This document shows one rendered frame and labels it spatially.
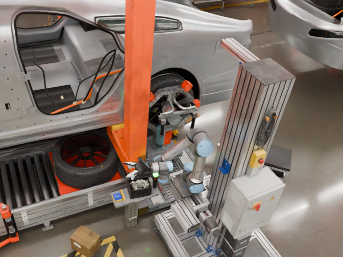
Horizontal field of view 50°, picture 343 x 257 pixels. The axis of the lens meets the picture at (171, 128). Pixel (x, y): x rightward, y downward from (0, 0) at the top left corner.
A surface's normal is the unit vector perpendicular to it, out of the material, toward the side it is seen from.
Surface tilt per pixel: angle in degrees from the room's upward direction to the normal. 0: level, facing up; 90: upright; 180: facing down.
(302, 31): 87
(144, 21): 90
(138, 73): 90
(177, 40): 81
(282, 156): 0
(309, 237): 0
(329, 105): 0
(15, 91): 88
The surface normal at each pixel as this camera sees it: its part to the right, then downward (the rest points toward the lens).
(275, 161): 0.09, -0.76
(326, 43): -0.57, 0.47
